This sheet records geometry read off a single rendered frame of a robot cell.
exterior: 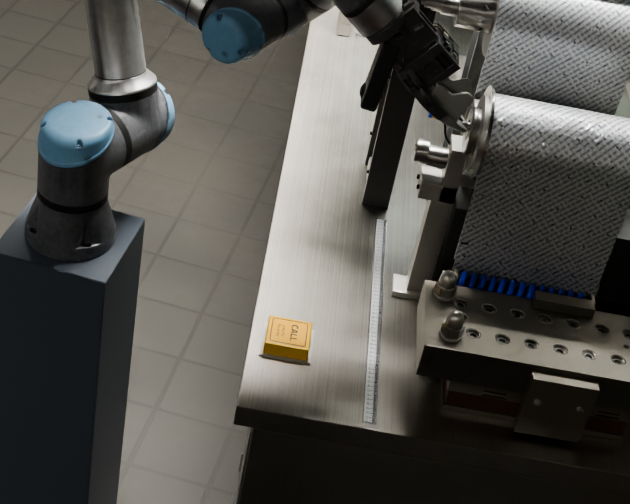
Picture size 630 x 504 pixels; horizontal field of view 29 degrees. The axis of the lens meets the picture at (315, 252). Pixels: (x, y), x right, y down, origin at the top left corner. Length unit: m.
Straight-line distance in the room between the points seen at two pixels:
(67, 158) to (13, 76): 2.42
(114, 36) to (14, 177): 1.87
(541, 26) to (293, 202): 0.57
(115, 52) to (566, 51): 0.73
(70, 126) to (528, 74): 0.75
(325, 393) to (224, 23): 0.59
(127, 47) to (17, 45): 2.56
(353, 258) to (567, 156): 0.48
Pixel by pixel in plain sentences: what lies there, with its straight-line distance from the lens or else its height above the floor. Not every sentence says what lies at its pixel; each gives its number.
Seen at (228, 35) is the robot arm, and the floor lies 1.41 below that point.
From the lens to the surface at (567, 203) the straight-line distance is 1.87.
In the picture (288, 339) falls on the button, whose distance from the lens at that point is 1.88.
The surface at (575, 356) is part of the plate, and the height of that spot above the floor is 1.03.
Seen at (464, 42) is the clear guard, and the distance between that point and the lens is 2.87.
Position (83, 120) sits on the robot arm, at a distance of 1.95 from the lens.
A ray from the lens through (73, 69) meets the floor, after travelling 4.41.
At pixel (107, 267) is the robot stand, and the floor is 0.90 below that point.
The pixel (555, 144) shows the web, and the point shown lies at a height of 1.28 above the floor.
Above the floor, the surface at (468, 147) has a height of 1.24.
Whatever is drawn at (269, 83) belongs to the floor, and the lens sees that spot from 4.48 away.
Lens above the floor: 2.15
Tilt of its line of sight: 36 degrees down
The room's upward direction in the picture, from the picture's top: 12 degrees clockwise
